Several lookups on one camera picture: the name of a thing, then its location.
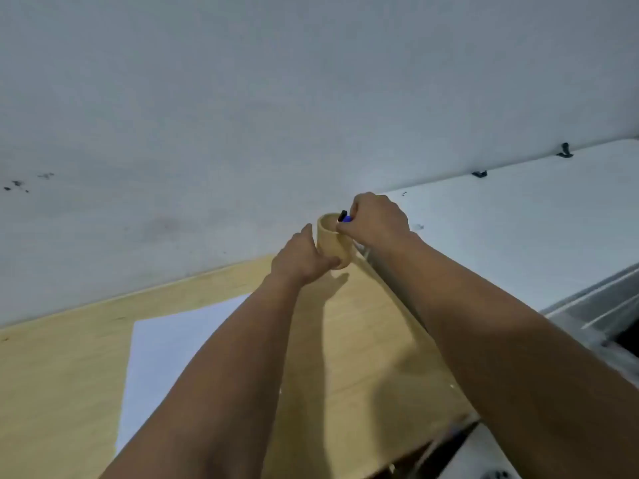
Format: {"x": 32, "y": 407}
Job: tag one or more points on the blue marker with black cap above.
{"x": 344, "y": 216}

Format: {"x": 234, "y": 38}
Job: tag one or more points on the grey metal frame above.
{"x": 599, "y": 314}

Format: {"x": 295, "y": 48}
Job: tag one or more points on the person's left forearm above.
{"x": 224, "y": 379}

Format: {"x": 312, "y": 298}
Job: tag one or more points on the person's right forearm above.
{"x": 499, "y": 354}

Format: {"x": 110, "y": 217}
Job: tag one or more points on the person's left thumb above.
{"x": 328, "y": 263}

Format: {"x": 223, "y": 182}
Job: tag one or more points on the person's right hand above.
{"x": 379, "y": 219}

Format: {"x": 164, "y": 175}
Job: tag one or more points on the person's right fingers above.
{"x": 352, "y": 226}

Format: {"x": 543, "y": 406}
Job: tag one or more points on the white paper sheet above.
{"x": 159, "y": 354}

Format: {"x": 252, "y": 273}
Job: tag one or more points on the person's left hand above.
{"x": 294, "y": 259}

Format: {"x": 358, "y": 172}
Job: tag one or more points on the light wooden cup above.
{"x": 330, "y": 246}

